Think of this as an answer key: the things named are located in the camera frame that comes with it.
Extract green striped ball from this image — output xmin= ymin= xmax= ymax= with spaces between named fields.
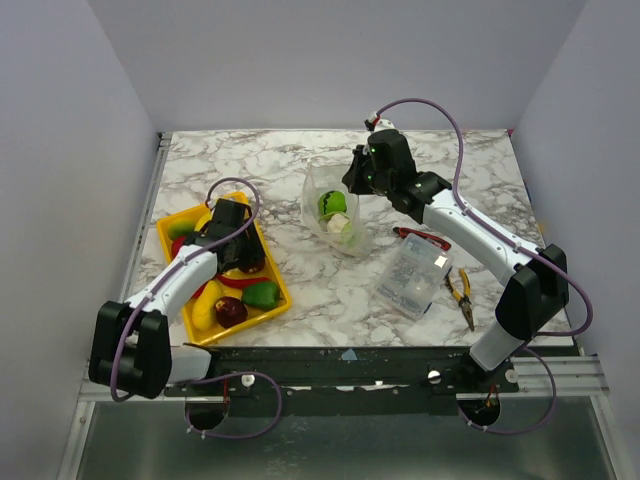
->
xmin=317 ymin=190 xmax=348 ymax=216

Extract yellow handled pliers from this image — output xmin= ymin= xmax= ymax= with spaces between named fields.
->
xmin=445 ymin=268 xmax=475 ymax=331

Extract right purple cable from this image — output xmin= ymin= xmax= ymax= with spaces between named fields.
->
xmin=372 ymin=97 xmax=595 ymax=435

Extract dark red apple front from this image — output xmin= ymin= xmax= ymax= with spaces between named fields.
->
xmin=214 ymin=296 xmax=248 ymax=329

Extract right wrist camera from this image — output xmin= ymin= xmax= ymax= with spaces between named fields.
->
xmin=364 ymin=112 xmax=395 ymax=133

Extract red chili pepper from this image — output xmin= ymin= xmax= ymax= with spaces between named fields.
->
xmin=192 ymin=275 xmax=268 ymax=300

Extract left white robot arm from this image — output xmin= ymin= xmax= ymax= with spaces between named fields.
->
xmin=88 ymin=199 xmax=262 ymax=401

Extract clear zip top bag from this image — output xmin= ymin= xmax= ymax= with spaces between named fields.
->
xmin=301 ymin=164 xmax=372 ymax=258

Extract yellow plastic tray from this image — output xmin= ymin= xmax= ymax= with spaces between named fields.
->
xmin=156 ymin=192 xmax=292 ymax=346

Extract dark red apple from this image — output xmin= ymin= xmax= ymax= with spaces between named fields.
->
xmin=238 ymin=255 xmax=266 ymax=274
xmin=214 ymin=296 xmax=248 ymax=329

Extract red black utility knife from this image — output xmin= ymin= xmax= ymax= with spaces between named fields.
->
xmin=393 ymin=226 xmax=451 ymax=251

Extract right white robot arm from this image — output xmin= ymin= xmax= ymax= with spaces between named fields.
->
xmin=342 ymin=129 xmax=569 ymax=392

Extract red tomato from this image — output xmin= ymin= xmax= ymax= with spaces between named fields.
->
xmin=170 ymin=236 xmax=186 ymax=258

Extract clear plastic parts box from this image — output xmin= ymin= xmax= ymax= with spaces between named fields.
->
xmin=372 ymin=233 xmax=453 ymax=320

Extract green bell pepper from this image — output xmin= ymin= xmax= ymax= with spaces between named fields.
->
xmin=241 ymin=281 xmax=281 ymax=311

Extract green mango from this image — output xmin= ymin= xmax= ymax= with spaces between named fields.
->
xmin=167 ymin=218 xmax=195 ymax=241

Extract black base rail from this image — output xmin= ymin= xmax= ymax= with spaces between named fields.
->
xmin=162 ymin=344 xmax=584 ymax=416

